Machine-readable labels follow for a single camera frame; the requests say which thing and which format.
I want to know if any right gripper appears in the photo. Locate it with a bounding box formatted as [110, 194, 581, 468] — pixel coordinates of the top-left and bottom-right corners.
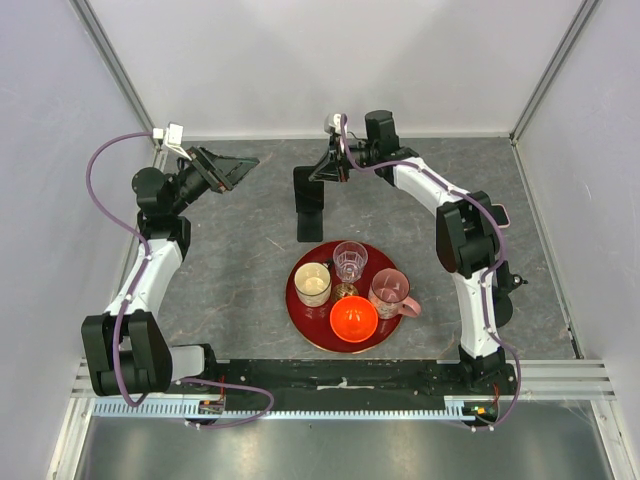
[310, 136, 377, 184]

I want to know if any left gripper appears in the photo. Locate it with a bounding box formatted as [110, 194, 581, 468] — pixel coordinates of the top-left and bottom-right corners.
[169, 145, 258, 215]

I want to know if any black cased phone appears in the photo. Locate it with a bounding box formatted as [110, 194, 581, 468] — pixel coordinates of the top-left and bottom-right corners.
[293, 166, 324, 214]

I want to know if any pink cased phone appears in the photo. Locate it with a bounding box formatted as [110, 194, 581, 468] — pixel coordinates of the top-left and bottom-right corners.
[491, 204, 510, 229]

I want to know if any black round-base clamp stand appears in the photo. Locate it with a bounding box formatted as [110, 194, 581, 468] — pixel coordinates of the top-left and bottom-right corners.
[492, 261, 528, 328]

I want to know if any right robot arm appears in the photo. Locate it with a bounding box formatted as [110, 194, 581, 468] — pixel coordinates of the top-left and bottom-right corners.
[294, 110, 525, 394]

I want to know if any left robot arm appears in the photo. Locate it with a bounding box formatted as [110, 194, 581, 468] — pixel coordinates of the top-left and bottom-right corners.
[81, 147, 259, 396]

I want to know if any black folding phone stand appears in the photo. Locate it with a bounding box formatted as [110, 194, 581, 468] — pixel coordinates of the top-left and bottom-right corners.
[296, 211, 324, 243]

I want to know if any clear faceted glass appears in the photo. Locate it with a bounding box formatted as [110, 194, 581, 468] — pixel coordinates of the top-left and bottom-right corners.
[333, 241, 368, 284]

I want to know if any cream ceramic cup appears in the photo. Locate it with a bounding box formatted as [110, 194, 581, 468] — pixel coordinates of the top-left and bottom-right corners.
[294, 262, 332, 308]

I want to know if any pink ghost mug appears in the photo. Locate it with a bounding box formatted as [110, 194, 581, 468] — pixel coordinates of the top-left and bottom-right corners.
[368, 268, 422, 320]

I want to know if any orange bowl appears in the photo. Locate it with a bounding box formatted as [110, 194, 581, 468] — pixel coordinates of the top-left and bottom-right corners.
[329, 296, 379, 343]

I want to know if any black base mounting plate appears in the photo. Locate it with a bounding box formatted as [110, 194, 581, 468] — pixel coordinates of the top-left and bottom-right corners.
[162, 357, 516, 412]

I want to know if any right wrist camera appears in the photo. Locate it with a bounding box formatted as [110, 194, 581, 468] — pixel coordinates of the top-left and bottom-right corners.
[324, 113, 348, 136]

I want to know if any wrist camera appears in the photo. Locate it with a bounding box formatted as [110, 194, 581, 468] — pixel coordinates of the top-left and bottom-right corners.
[151, 122, 192, 161]
[324, 113, 348, 136]

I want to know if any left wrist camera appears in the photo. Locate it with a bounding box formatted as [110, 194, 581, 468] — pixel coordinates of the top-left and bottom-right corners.
[151, 122, 192, 161]

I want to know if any grey slotted cable duct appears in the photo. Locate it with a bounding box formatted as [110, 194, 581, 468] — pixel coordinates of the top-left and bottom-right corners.
[92, 396, 485, 422]

